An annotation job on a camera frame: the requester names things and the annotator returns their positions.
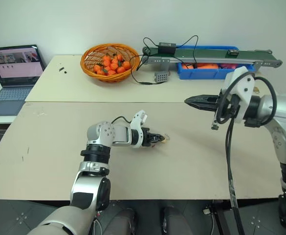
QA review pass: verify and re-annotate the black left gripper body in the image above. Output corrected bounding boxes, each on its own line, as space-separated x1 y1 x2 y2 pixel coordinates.
141 127 156 148

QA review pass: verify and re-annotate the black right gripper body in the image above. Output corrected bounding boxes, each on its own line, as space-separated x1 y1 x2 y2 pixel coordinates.
215 93 241 119

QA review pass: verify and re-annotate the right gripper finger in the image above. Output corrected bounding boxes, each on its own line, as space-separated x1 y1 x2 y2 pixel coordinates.
184 94 218 104
184 99 218 112

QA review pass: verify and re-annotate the small dangling grey connector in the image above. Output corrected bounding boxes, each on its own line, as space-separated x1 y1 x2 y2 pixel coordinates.
210 111 220 130

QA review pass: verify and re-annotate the blue plastic bin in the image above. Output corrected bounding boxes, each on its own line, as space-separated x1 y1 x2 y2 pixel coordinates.
176 44 239 80

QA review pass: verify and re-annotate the orange toy carrot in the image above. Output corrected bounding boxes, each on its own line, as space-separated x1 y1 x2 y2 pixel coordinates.
196 63 219 70

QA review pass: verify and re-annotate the green belt conveyor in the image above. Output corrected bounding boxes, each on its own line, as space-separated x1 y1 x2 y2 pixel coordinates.
142 45 283 71

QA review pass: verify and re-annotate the grey perforated control box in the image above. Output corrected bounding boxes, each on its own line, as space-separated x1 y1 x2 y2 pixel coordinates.
154 71 169 83

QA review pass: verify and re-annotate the black power adapter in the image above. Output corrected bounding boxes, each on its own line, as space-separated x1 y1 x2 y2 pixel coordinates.
158 42 177 55

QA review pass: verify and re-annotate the dark grey rounded shape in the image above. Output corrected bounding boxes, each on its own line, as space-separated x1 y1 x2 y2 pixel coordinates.
160 206 191 235
101 207 137 235

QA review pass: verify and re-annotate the orange woven basket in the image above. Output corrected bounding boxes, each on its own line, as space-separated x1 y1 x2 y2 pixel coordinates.
80 43 141 83

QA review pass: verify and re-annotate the open grey laptop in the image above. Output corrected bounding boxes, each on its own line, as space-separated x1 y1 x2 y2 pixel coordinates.
0 44 46 117

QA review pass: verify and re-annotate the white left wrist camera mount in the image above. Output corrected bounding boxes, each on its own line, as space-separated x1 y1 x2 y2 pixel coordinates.
129 110 149 149

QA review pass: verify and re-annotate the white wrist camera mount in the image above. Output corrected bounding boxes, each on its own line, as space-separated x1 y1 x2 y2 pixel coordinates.
129 110 149 149
224 66 256 123

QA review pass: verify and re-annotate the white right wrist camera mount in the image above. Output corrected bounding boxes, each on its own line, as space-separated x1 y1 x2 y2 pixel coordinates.
224 66 256 123

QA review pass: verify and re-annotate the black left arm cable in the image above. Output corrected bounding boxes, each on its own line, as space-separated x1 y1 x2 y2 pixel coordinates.
111 116 134 124

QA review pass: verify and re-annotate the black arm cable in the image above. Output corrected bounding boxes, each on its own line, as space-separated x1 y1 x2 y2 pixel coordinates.
111 116 134 124
216 76 278 235

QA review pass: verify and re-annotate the thin black adapter cable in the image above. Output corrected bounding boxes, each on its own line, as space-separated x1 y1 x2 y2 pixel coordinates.
142 35 199 65

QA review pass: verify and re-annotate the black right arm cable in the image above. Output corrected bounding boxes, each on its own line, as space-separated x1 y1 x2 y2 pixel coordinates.
216 76 278 235

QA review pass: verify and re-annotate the black cable with barrel connector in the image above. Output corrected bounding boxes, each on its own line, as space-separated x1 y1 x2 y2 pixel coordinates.
129 55 158 86

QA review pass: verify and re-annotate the black table frame leg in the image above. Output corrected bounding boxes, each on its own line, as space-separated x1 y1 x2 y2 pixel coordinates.
212 200 234 235

